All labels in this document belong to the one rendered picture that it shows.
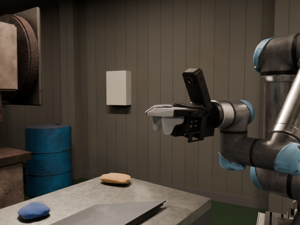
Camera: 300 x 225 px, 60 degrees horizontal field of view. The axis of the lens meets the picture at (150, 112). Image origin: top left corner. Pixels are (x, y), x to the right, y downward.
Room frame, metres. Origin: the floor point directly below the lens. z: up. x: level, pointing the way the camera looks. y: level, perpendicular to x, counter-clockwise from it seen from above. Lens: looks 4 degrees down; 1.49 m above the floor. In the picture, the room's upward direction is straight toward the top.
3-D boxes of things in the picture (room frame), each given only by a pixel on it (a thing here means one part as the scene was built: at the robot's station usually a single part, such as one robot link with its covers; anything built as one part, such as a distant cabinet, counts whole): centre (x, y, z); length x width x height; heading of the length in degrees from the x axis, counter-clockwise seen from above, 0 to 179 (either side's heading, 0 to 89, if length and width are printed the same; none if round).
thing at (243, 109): (0.73, -0.24, 1.43); 0.11 x 0.08 x 0.09; 128
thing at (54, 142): (3.96, 1.56, 0.51); 0.68 x 0.68 x 1.02
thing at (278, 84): (0.89, -0.44, 1.41); 0.15 x 0.12 x 0.55; 38
